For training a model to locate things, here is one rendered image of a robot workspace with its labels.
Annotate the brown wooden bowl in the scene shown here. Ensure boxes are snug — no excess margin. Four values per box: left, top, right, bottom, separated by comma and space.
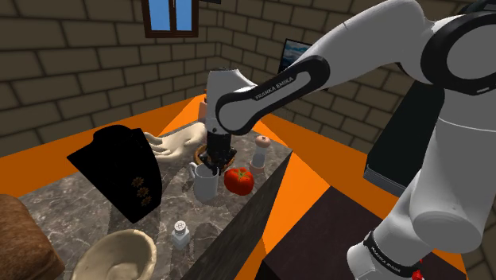
193, 143, 238, 169

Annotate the terracotta orange vase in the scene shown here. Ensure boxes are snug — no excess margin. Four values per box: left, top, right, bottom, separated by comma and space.
197, 92, 208, 122

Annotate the white grinder with brown top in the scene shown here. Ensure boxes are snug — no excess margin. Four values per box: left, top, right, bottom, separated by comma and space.
249, 134, 272, 175

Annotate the red tomato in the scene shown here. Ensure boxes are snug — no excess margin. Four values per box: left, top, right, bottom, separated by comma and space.
223, 166, 255, 196

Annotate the white mug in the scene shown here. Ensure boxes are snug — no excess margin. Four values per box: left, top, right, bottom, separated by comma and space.
188, 161, 221, 204

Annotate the cream hand sculpture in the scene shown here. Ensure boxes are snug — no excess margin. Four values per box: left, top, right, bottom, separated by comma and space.
143, 122, 208, 166

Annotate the glass salt shaker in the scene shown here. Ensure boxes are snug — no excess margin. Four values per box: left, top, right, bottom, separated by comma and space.
170, 220, 192, 251

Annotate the black box with gold flowers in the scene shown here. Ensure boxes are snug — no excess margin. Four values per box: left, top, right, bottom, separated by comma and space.
66, 124, 164, 224

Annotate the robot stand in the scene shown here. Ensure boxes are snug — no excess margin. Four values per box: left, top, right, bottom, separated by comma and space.
254, 185, 427, 280

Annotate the brown framed window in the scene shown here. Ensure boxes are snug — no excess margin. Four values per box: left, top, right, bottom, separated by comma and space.
141, 0, 200, 39

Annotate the cream bowl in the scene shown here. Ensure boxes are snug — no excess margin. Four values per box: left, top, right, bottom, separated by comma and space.
70, 228, 158, 280

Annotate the black slab with grey edge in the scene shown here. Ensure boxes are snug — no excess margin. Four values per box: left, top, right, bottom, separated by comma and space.
362, 80, 447, 198

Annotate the brown bread loaf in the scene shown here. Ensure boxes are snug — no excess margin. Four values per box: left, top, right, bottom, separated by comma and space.
0, 193, 66, 280

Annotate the black framed wall picture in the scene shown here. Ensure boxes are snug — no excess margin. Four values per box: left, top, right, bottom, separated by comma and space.
277, 38, 314, 75

